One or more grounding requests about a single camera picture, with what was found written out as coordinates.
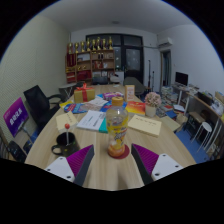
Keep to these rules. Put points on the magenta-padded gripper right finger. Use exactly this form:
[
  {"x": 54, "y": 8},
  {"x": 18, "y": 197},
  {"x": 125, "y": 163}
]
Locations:
[{"x": 165, "y": 167}]

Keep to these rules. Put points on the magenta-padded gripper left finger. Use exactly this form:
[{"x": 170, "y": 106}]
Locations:
[{"x": 60, "y": 168}]

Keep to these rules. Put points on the yellow-labelled drink bottle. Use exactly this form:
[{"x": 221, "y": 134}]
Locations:
[{"x": 116, "y": 130}]

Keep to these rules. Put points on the black mug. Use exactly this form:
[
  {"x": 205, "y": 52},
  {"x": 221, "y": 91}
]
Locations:
[{"x": 63, "y": 148}]

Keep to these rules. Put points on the flat round red coaster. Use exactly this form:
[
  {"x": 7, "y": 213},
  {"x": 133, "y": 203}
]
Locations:
[{"x": 126, "y": 154}]

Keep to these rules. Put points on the red-tipped stirring stick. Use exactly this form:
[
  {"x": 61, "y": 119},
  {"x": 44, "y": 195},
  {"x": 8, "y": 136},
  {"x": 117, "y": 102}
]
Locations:
[{"x": 67, "y": 126}]

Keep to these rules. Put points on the black chair with armrest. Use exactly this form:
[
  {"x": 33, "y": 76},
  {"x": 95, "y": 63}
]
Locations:
[{"x": 16, "y": 151}]

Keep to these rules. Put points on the large cream booklet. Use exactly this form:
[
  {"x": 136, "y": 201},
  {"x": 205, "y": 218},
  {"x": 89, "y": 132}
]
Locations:
[{"x": 145, "y": 125}]

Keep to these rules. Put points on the small cream envelope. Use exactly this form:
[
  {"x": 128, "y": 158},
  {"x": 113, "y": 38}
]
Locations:
[{"x": 66, "y": 120}]

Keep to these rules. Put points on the white printed booklet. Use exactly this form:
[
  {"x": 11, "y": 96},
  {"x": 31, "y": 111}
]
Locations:
[{"x": 90, "y": 120}]

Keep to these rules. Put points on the white round stool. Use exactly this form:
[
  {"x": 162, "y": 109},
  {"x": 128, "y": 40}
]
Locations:
[{"x": 206, "y": 126}]

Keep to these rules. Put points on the teal notebook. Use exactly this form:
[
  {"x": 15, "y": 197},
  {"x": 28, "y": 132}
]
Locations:
[{"x": 103, "y": 126}]

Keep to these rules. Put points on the blue printed pamphlet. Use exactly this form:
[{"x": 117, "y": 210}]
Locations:
[
  {"x": 73, "y": 108},
  {"x": 106, "y": 106}
]

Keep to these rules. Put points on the red and yellow book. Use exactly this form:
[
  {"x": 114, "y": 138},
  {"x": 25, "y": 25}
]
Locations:
[{"x": 136, "y": 108}]

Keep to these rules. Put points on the purple sign board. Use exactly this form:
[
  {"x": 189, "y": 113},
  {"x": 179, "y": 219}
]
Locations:
[{"x": 16, "y": 116}]

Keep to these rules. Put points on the pink flowers in white pot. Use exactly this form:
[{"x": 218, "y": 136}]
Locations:
[{"x": 152, "y": 100}]

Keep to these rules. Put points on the black office chair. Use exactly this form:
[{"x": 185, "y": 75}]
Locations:
[{"x": 36, "y": 103}]

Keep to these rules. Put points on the pile of books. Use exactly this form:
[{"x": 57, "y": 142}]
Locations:
[{"x": 170, "y": 96}]

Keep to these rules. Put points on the cluttered wooden side desk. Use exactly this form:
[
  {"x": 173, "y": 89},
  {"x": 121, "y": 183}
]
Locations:
[{"x": 206, "y": 106}]

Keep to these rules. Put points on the yellow gift box red ribbon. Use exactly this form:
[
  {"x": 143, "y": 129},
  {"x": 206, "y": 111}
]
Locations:
[{"x": 83, "y": 95}]

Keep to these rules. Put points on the small white side table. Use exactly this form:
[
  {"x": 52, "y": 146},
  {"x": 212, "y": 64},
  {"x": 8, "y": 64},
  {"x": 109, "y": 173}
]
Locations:
[{"x": 68, "y": 87}]

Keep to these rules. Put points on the standing orange white card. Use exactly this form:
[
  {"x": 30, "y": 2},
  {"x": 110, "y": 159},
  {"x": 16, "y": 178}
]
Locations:
[{"x": 129, "y": 93}]

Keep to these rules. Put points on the grey chair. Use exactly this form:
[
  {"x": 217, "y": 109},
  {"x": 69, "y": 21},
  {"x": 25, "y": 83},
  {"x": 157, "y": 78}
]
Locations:
[{"x": 135, "y": 85}]

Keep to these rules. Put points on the pink flat box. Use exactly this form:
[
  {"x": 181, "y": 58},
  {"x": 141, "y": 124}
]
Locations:
[{"x": 111, "y": 96}]

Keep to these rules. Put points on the black computer monitor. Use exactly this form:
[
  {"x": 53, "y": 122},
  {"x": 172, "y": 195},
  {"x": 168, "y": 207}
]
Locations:
[{"x": 182, "y": 78}]

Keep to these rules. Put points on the black tripod stand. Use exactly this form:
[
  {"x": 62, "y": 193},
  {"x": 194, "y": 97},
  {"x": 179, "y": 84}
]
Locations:
[{"x": 149, "y": 76}]

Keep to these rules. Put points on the wooden shelf unit with trophies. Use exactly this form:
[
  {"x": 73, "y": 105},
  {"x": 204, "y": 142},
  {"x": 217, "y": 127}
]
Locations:
[{"x": 90, "y": 63}]

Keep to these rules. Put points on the black-framed glass door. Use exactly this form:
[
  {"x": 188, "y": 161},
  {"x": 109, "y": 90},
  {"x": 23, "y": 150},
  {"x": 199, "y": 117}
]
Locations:
[{"x": 131, "y": 60}]

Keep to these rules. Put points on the white wall air conditioner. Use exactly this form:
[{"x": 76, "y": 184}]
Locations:
[{"x": 165, "y": 42}]

